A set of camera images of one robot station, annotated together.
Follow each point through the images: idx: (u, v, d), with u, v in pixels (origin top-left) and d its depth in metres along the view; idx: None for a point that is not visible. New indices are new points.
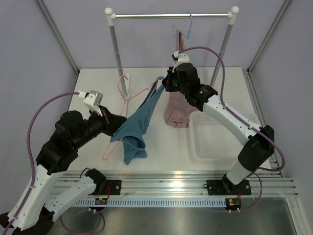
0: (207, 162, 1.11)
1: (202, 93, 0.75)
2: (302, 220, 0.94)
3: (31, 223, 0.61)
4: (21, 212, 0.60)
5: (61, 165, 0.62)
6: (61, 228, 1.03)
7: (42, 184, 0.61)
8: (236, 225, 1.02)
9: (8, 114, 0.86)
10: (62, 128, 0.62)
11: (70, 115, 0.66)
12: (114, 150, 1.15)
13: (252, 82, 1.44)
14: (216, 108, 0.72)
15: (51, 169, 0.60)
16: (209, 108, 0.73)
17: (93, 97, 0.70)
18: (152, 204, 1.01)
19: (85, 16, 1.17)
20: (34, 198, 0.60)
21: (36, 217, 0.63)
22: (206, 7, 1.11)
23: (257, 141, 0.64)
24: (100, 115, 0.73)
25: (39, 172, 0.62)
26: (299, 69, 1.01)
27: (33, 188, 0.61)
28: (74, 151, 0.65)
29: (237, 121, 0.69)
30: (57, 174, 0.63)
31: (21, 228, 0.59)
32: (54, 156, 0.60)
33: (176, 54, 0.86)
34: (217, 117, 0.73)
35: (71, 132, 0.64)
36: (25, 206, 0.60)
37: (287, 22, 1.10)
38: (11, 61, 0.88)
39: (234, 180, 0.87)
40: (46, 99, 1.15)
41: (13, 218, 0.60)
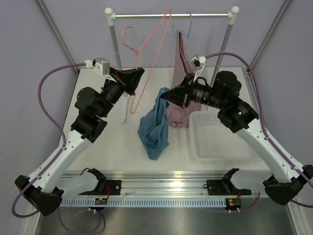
0: (207, 161, 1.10)
1: (241, 113, 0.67)
2: (302, 220, 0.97)
3: (49, 187, 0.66)
4: (45, 172, 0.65)
5: (94, 134, 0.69)
6: (61, 228, 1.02)
7: (74, 146, 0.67)
8: (236, 225, 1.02)
9: (8, 114, 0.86)
10: (81, 108, 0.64)
11: (84, 93, 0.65)
12: (114, 151, 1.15)
13: (252, 82, 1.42)
14: (257, 137, 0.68)
15: (85, 134, 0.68)
16: (247, 135, 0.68)
17: (100, 67, 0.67)
18: (152, 204, 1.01)
19: (85, 16, 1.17)
20: (64, 157, 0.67)
21: (54, 183, 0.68)
22: (206, 6, 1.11)
23: (300, 185, 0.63)
24: (115, 82, 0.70)
25: (71, 136, 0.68)
26: (300, 69, 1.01)
27: (64, 150, 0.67)
28: (102, 123, 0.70)
29: (279, 158, 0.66)
30: (87, 142, 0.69)
31: (42, 188, 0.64)
32: (86, 126, 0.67)
33: (202, 60, 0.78)
34: (255, 146, 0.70)
35: (91, 109, 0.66)
36: (51, 167, 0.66)
37: (287, 22, 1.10)
38: (11, 62, 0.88)
39: (236, 184, 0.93)
40: (46, 99, 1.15)
41: (37, 177, 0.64)
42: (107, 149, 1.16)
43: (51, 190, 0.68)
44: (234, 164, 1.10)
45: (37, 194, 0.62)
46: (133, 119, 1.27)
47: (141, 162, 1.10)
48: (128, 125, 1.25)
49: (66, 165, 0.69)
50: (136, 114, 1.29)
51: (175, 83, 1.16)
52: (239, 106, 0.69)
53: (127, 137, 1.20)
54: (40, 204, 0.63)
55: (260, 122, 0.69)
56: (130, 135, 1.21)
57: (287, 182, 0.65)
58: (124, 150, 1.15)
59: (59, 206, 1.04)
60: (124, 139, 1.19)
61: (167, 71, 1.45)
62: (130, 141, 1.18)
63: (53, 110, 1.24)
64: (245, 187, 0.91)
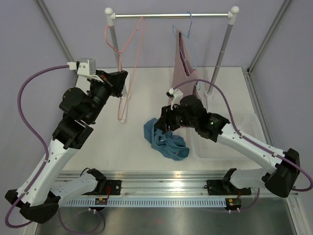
0: (207, 162, 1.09)
1: (213, 123, 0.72)
2: (302, 220, 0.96)
3: (39, 200, 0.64)
4: (32, 187, 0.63)
5: (78, 141, 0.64)
6: (61, 228, 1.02)
7: (56, 158, 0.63)
8: (236, 225, 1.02)
9: (8, 114, 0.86)
10: (66, 109, 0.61)
11: (71, 93, 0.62)
12: (113, 151, 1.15)
13: (252, 81, 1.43)
14: (233, 138, 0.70)
15: (68, 143, 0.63)
16: (224, 139, 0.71)
17: (86, 66, 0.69)
18: (151, 204, 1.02)
19: (85, 16, 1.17)
20: (48, 171, 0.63)
21: (45, 194, 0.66)
22: (206, 6, 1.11)
23: (286, 170, 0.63)
24: (102, 82, 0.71)
25: (54, 147, 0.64)
26: (299, 69, 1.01)
27: (48, 162, 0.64)
28: (87, 128, 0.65)
29: (258, 150, 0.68)
30: (74, 149, 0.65)
31: (31, 204, 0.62)
32: (69, 133, 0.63)
33: (171, 91, 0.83)
34: (236, 147, 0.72)
35: (77, 111, 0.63)
36: (37, 181, 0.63)
37: (287, 22, 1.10)
38: (11, 62, 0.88)
39: (236, 184, 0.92)
40: (46, 99, 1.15)
41: (24, 193, 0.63)
42: (106, 149, 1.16)
43: (44, 199, 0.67)
44: (235, 164, 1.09)
45: (26, 210, 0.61)
46: (133, 119, 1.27)
47: (141, 163, 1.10)
48: (128, 125, 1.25)
49: (55, 175, 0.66)
50: (136, 114, 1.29)
51: (176, 82, 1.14)
52: (211, 118, 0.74)
53: (127, 137, 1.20)
54: (32, 217, 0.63)
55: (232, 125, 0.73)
56: (130, 135, 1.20)
57: (274, 170, 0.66)
58: (124, 150, 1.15)
59: (59, 206, 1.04)
60: (124, 139, 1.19)
61: (167, 71, 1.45)
62: (129, 141, 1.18)
63: (53, 111, 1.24)
64: (246, 186, 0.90)
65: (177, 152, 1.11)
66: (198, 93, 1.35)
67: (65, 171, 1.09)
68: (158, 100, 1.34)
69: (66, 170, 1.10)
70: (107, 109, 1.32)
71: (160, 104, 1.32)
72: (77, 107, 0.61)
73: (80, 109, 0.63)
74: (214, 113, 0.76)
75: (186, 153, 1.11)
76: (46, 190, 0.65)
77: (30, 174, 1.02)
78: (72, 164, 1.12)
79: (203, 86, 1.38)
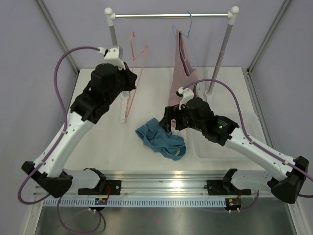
0: (207, 162, 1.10)
1: (222, 127, 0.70)
2: (302, 221, 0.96)
3: (55, 172, 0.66)
4: (49, 157, 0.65)
5: (95, 116, 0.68)
6: (61, 228, 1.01)
7: (75, 129, 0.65)
8: (236, 225, 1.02)
9: (8, 114, 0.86)
10: (97, 78, 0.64)
11: (103, 66, 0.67)
12: (114, 151, 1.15)
13: (252, 82, 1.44)
14: (242, 144, 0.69)
15: (86, 115, 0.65)
16: (234, 144, 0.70)
17: (117, 50, 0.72)
18: (151, 204, 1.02)
19: (85, 16, 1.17)
20: (64, 142, 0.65)
21: (61, 167, 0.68)
22: (206, 7, 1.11)
23: (296, 178, 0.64)
24: (124, 69, 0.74)
25: (73, 119, 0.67)
26: (299, 69, 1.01)
27: (65, 133, 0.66)
28: (106, 103, 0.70)
29: (268, 157, 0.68)
30: (90, 123, 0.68)
31: (48, 174, 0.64)
32: (87, 105, 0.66)
33: (181, 91, 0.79)
34: (245, 152, 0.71)
35: (105, 83, 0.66)
36: (55, 152, 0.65)
37: (287, 22, 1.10)
38: (11, 61, 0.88)
39: (237, 184, 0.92)
40: (46, 98, 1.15)
41: (41, 164, 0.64)
42: (106, 149, 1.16)
43: (59, 172, 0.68)
44: (234, 164, 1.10)
45: (43, 180, 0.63)
46: (133, 119, 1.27)
47: (141, 163, 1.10)
48: (128, 125, 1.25)
49: (71, 148, 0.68)
50: (136, 114, 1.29)
51: (176, 82, 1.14)
52: (218, 121, 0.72)
53: (127, 137, 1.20)
54: (47, 188, 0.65)
55: (241, 129, 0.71)
56: (130, 135, 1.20)
57: (284, 178, 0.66)
58: (124, 150, 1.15)
59: (59, 206, 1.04)
60: (124, 139, 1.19)
61: (167, 71, 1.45)
62: (130, 141, 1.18)
63: (53, 110, 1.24)
64: (246, 187, 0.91)
65: (177, 152, 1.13)
66: (198, 93, 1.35)
67: None
68: (158, 100, 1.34)
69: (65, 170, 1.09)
70: None
71: (160, 104, 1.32)
72: (107, 78, 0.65)
73: (108, 82, 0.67)
74: (222, 116, 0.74)
75: (185, 152, 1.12)
76: (62, 162, 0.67)
77: None
78: (72, 164, 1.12)
79: (203, 86, 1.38)
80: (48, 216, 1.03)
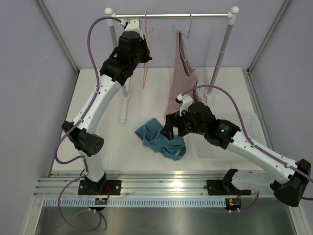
0: (207, 162, 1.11)
1: (224, 130, 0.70)
2: (302, 220, 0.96)
3: (92, 129, 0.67)
4: (86, 115, 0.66)
5: (122, 77, 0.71)
6: (63, 227, 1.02)
7: (106, 90, 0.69)
8: (236, 225, 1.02)
9: (8, 114, 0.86)
10: (125, 42, 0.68)
11: (128, 32, 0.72)
12: (115, 150, 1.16)
13: (252, 82, 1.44)
14: (244, 147, 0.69)
15: (116, 76, 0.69)
16: (235, 147, 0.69)
17: (136, 21, 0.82)
18: (152, 204, 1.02)
19: (85, 16, 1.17)
20: (99, 101, 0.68)
21: (95, 127, 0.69)
22: (206, 7, 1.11)
23: (299, 181, 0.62)
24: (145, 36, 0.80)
25: (104, 80, 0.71)
26: (299, 69, 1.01)
27: (99, 93, 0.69)
28: (132, 66, 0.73)
29: (271, 160, 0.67)
30: (118, 85, 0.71)
31: (87, 129, 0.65)
32: (116, 67, 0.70)
33: (180, 97, 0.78)
34: (247, 156, 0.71)
35: (132, 47, 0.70)
36: (91, 110, 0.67)
37: (287, 22, 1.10)
38: (11, 62, 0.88)
39: (237, 185, 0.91)
40: (46, 99, 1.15)
41: (80, 121, 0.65)
42: (107, 149, 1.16)
43: (95, 132, 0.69)
44: (234, 164, 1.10)
45: (83, 133, 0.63)
46: (133, 119, 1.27)
47: (142, 163, 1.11)
48: (128, 125, 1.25)
49: (103, 108, 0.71)
50: (136, 114, 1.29)
51: (176, 82, 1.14)
52: (220, 125, 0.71)
53: (127, 137, 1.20)
54: (87, 144, 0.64)
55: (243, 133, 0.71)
56: (130, 135, 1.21)
57: (286, 181, 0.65)
58: (125, 150, 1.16)
59: (61, 206, 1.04)
60: (124, 139, 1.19)
61: (167, 71, 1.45)
62: (130, 141, 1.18)
63: (53, 111, 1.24)
64: (245, 187, 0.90)
65: (177, 152, 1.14)
66: (198, 93, 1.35)
67: (64, 172, 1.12)
68: (158, 100, 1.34)
69: (67, 170, 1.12)
70: (106, 109, 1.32)
71: (160, 104, 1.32)
72: (134, 42, 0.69)
73: (135, 46, 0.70)
74: (224, 120, 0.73)
75: (185, 152, 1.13)
76: (97, 120, 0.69)
77: (31, 174, 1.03)
78: (75, 164, 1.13)
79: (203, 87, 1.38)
80: (48, 217, 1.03)
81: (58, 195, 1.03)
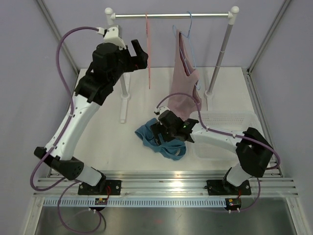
0: (207, 162, 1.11)
1: (186, 126, 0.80)
2: (302, 220, 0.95)
3: (67, 155, 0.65)
4: (60, 141, 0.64)
5: (100, 96, 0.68)
6: (62, 228, 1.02)
7: (81, 112, 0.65)
8: (236, 225, 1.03)
9: (8, 114, 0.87)
10: (100, 58, 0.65)
11: (103, 47, 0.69)
12: (115, 150, 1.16)
13: (252, 81, 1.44)
14: (200, 132, 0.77)
15: (92, 97, 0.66)
16: (196, 136, 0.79)
17: (115, 29, 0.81)
18: (152, 204, 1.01)
19: (85, 17, 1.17)
20: (73, 124, 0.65)
21: (71, 151, 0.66)
22: (206, 6, 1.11)
23: (246, 146, 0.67)
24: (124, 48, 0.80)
25: (78, 101, 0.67)
26: (299, 69, 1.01)
27: (73, 117, 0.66)
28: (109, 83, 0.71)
29: (221, 136, 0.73)
30: (96, 105, 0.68)
31: (60, 156, 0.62)
32: (92, 86, 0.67)
33: (157, 109, 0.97)
34: (207, 140, 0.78)
35: (108, 63, 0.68)
36: (64, 135, 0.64)
37: (287, 22, 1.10)
38: (11, 62, 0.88)
39: (234, 182, 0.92)
40: (46, 99, 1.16)
41: (53, 147, 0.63)
42: (107, 149, 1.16)
43: (71, 157, 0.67)
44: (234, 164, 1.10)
45: (56, 162, 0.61)
46: (133, 119, 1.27)
47: (141, 164, 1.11)
48: (128, 125, 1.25)
49: (80, 130, 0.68)
50: (136, 114, 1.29)
51: (176, 81, 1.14)
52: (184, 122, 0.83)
53: (127, 137, 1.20)
54: (61, 171, 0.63)
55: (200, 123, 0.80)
56: (130, 135, 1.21)
57: None
58: (125, 150, 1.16)
59: (61, 205, 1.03)
60: (124, 139, 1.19)
61: (167, 70, 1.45)
62: (130, 142, 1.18)
63: (53, 111, 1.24)
64: (238, 181, 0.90)
65: (178, 152, 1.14)
66: (198, 92, 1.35)
67: None
68: (158, 100, 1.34)
69: None
70: (107, 109, 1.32)
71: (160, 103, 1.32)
72: (110, 58, 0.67)
73: (111, 62, 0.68)
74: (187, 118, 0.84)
75: (185, 151, 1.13)
76: (72, 145, 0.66)
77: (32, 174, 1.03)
78: None
79: (203, 86, 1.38)
80: (48, 217, 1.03)
81: (58, 195, 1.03)
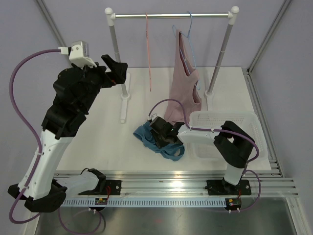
0: (206, 162, 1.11)
1: (172, 129, 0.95)
2: (302, 220, 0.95)
3: (43, 192, 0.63)
4: (32, 180, 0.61)
5: (69, 129, 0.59)
6: (61, 228, 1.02)
7: (50, 149, 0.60)
8: (236, 225, 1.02)
9: (8, 114, 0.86)
10: (62, 89, 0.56)
11: (66, 76, 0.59)
12: (115, 150, 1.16)
13: (252, 82, 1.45)
14: (186, 132, 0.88)
15: (59, 133, 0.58)
16: (182, 136, 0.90)
17: (80, 47, 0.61)
18: (152, 204, 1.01)
19: (85, 17, 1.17)
20: (43, 164, 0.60)
21: (47, 185, 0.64)
22: (206, 6, 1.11)
23: (222, 137, 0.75)
24: (95, 66, 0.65)
25: (46, 137, 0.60)
26: (299, 69, 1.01)
27: (42, 155, 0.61)
28: (80, 113, 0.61)
29: (202, 132, 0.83)
30: (66, 138, 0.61)
31: (33, 197, 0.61)
32: (59, 119, 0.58)
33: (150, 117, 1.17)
34: (192, 138, 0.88)
35: (72, 93, 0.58)
36: (35, 175, 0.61)
37: (286, 23, 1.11)
38: (11, 62, 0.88)
39: (233, 181, 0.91)
40: (45, 99, 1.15)
41: (25, 188, 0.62)
42: (107, 149, 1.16)
43: (49, 191, 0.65)
44: None
45: (29, 203, 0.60)
46: (133, 119, 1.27)
47: (141, 163, 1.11)
48: (128, 125, 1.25)
49: (53, 165, 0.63)
50: (136, 114, 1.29)
51: (175, 80, 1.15)
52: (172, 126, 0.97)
53: (127, 137, 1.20)
54: (38, 209, 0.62)
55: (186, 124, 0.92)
56: (130, 135, 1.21)
57: None
58: (125, 150, 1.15)
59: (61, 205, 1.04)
60: (124, 139, 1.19)
61: (167, 70, 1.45)
62: (130, 142, 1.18)
63: None
64: (235, 178, 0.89)
65: (177, 152, 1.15)
66: (198, 92, 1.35)
67: (65, 171, 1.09)
68: (158, 100, 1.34)
69: (67, 170, 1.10)
70: (107, 109, 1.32)
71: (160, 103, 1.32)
72: (73, 87, 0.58)
73: (76, 91, 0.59)
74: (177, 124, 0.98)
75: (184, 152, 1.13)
76: (46, 181, 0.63)
77: None
78: (73, 164, 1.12)
79: (203, 86, 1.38)
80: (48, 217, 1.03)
81: None
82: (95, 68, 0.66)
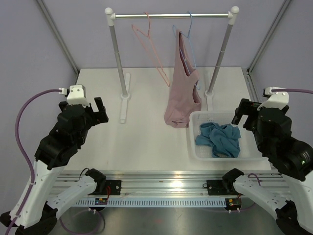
0: (207, 162, 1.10)
1: (303, 163, 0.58)
2: None
3: (33, 220, 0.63)
4: (23, 210, 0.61)
5: (61, 160, 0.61)
6: (61, 228, 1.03)
7: (43, 179, 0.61)
8: (236, 225, 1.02)
9: (7, 112, 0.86)
10: (66, 120, 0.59)
11: (70, 110, 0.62)
12: (117, 150, 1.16)
13: (252, 81, 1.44)
14: (306, 191, 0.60)
15: (52, 164, 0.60)
16: (297, 182, 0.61)
17: (81, 89, 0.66)
18: (151, 204, 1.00)
19: (84, 17, 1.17)
20: (35, 194, 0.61)
21: (38, 214, 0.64)
22: (206, 7, 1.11)
23: None
24: (88, 106, 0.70)
25: (38, 167, 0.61)
26: (299, 69, 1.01)
27: (34, 184, 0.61)
28: (73, 145, 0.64)
29: None
30: (57, 168, 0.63)
31: (24, 226, 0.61)
32: (52, 150, 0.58)
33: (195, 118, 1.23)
34: (298, 192, 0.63)
35: (73, 126, 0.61)
36: (27, 204, 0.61)
37: (287, 23, 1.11)
38: (10, 61, 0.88)
39: (238, 188, 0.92)
40: (44, 98, 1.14)
41: (16, 216, 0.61)
42: (108, 149, 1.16)
43: (39, 218, 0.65)
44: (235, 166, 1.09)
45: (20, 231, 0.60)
46: (133, 119, 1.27)
47: (143, 163, 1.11)
48: (128, 125, 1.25)
49: (45, 194, 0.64)
50: (136, 114, 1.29)
51: (175, 82, 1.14)
52: (303, 152, 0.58)
53: (128, 136, 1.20)
54: None
55: None
56: (130, 134, 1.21)
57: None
58: (125, 151, 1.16)
59: None
60: (125, 139, 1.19)
61: (167, 70, 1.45)
62: (130, 141, 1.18)
63: (52, 111, 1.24)
64: (244, 194, 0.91)
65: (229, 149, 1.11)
66: (198, 93, 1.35)
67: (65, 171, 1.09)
68: (158, 100, 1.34)
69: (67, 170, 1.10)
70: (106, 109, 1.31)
71: (161, 103, 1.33)
72: (77, 119, 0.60)
73: (78, 125, 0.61)
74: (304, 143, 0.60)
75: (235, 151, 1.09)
76: (37, 210, 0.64)
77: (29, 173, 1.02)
78: (73, 164, 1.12)
79: (203, 86, 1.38)
80: None
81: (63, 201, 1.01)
82: (87, 107, 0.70)
